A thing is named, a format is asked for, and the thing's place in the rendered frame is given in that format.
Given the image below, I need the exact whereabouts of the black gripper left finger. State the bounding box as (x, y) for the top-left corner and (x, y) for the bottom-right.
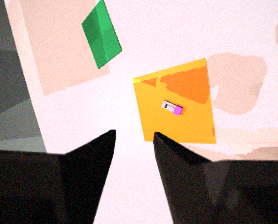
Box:
(0, 129), (116, 224)

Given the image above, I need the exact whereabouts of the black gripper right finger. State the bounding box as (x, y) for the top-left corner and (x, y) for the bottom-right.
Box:
(153, 131), (278, 224)

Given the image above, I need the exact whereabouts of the yellow square mat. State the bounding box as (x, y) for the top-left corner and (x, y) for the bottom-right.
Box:
(132, 58), (216, 144)

